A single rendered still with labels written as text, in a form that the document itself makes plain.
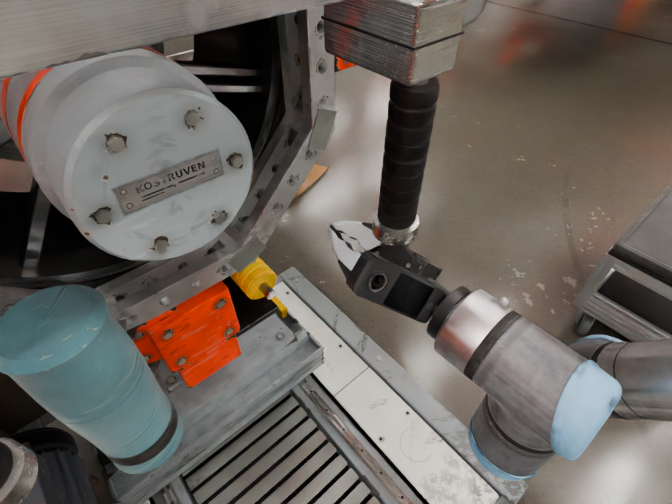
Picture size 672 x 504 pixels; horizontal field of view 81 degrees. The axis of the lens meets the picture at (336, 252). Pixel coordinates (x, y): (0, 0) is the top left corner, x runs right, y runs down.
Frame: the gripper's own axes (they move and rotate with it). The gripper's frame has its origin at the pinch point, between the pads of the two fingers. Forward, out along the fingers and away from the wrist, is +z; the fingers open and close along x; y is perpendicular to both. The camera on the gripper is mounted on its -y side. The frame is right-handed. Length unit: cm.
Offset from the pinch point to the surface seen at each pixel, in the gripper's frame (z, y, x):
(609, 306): -31, 84, 17
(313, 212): 68, 78, -10
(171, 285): 7.3, -13.4, -16.7
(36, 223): 17.7, -26.1, -16.8
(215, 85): 17.4, -15.0, 7.7
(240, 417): 10, 23, -49
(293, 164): 7.0, -6.1, 4.6
